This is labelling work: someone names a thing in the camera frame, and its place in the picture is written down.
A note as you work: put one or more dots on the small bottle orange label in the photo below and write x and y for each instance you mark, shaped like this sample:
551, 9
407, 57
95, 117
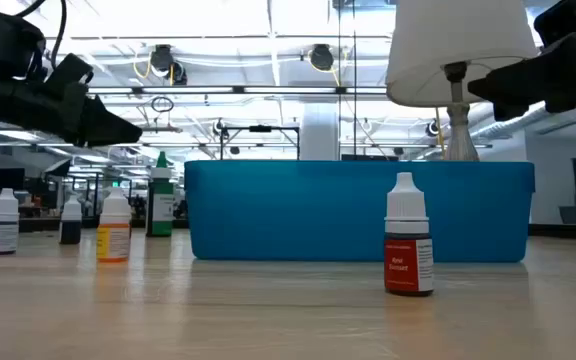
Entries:
113, 240

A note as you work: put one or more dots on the large green dropper bottle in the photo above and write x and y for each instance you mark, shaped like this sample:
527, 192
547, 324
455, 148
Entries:
160, 210

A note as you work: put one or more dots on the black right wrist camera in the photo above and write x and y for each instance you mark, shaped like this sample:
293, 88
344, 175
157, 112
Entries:
573, 20

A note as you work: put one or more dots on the black frame stand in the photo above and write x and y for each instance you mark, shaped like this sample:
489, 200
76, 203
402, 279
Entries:
260, 128

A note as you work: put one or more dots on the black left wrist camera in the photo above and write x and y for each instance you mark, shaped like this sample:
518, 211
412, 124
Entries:
3, 45

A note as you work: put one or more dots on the small dark blue dropper bottle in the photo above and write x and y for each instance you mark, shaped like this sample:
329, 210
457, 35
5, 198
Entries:
70, 232

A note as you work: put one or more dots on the black aluminium table frame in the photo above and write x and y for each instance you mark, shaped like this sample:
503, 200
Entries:
139, 226

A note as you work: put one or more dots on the small bottle purple label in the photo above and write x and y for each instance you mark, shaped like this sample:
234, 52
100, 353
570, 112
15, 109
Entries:
1, 235

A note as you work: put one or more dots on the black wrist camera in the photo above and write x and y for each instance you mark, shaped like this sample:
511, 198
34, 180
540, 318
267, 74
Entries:
573, 20
3, 45

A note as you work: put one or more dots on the small bottle red label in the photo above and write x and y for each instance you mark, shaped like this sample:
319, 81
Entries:
408, 260

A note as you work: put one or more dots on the blue plastic bin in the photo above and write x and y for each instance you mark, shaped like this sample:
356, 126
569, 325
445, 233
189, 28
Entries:
293, 210

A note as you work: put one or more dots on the black monitor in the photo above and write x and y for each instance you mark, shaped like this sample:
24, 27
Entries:
7, 179

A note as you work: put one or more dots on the white column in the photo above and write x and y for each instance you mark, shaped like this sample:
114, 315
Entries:
318, 130

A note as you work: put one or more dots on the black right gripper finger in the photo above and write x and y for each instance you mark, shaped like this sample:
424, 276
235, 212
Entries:
483, 87
523, 92

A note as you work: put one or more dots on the table lamp white shade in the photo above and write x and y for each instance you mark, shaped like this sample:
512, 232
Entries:
443, 40

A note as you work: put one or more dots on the silver air duct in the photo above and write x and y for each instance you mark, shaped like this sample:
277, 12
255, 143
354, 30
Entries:
508, 127

